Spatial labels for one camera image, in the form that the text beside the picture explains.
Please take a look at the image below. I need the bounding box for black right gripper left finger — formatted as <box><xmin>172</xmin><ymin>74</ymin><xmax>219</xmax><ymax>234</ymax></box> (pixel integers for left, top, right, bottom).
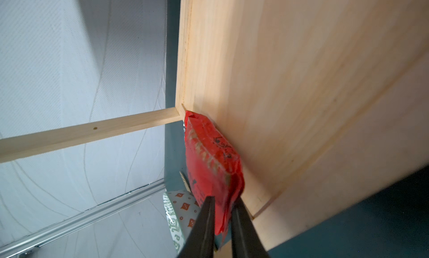
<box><xmin>178</xmin><ymin>197</ymin><xmax>215</xmax><ymax>258</ymax></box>

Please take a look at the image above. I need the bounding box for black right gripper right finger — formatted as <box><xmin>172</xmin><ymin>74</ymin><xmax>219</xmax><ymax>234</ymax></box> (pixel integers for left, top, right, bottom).
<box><xmin>231</xmin><ymin>198</ymin><xmax>269</xmax><ymax>258</ymax></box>

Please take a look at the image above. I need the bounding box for red tea bag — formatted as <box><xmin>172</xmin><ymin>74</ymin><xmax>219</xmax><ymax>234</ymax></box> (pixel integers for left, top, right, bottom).
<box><xmin>184</xmin><ymin>111</ymin><xmax>245</xmax><ymax>235</ymax></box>

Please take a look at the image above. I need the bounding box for wooden two-tier shelf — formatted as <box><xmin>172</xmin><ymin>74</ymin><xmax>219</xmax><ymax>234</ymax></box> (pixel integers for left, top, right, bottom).
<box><xmin>1</xmin><ymin>0</ymin><xmax>429</xmax><ymax>256</ymax></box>

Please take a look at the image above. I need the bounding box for patterned ceramic bowl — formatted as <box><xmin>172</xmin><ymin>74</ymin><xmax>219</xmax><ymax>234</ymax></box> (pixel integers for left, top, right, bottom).
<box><xmin>163</xmin><ymin>191</ymin><xmax>201</xmax><ymax>253</ymax></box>

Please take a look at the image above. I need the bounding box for wooden chopstick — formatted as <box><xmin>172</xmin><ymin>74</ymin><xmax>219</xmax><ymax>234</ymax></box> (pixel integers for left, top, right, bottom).
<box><xmin>179</xmin><ymin>172</ymin><xmax>192</xmax><ymax>193</ymax></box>

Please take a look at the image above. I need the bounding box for aluminium top rail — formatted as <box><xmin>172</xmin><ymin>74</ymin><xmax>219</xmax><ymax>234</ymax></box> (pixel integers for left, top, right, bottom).
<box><xmin>1</xmin><ymin>179</ymin><xmax>165</xmax><ymax>258</ymax></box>

